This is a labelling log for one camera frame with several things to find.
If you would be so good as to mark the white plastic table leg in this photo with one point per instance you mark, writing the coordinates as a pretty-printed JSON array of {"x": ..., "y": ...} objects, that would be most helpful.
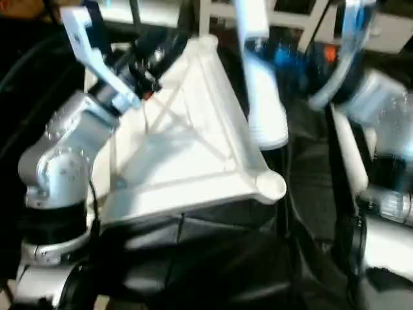
[
  {"x": 352, "y": 155},
  {"x": 264, "y": 103}
]

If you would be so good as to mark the white plastic table top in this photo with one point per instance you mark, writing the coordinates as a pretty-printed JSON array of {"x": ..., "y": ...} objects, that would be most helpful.
[{"x": 187, "y": 148}]

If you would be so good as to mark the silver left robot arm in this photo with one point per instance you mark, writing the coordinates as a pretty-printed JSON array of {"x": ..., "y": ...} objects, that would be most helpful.
[{"x": 64, "y": 168}]

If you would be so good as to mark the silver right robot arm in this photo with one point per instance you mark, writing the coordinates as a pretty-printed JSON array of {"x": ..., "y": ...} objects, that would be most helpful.
[{"x": 387, "y": 110}]

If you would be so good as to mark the black work mat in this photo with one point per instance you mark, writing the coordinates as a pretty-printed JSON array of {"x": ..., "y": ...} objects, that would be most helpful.
[{"x": 213, "y": 265}]

